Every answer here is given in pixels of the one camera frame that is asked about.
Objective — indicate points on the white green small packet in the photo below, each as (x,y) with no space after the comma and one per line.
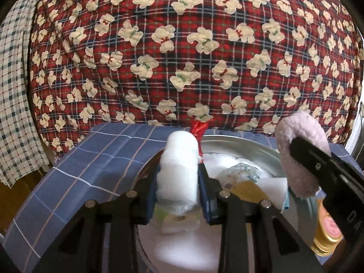
(182,224)

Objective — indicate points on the pale patterned packet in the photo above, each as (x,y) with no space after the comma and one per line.
(236,176)

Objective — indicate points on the brown cardboard piece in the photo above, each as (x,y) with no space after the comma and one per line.
(250,190)

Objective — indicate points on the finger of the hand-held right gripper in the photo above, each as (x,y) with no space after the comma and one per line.
(335,182)

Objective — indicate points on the pink fluffy puff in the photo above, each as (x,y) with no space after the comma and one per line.
(298,128)

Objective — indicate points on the teal cloth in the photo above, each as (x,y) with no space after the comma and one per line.
(285,202)

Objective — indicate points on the red gold-trimmed cloth pouch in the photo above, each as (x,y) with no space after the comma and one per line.
(199,129)

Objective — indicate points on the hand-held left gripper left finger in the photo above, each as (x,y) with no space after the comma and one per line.
(150,196)

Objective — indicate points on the red plaid teddy bear blanket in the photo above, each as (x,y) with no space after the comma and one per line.
(182,34)

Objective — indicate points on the blue plaid bed sheet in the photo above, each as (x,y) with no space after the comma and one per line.
(85,162)

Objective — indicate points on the white fluffy roll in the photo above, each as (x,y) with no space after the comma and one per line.
(177,170)

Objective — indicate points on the gold lidded jar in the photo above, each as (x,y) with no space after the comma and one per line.
(327,233)

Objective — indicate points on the white green checked cloth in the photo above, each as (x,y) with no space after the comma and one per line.
(14,91)

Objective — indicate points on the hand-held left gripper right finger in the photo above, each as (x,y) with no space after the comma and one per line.
(206,196)

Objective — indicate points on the silver metal basin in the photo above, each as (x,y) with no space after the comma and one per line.
(241,148)

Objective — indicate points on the white paper sheet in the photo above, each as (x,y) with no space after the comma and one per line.
(176,253)

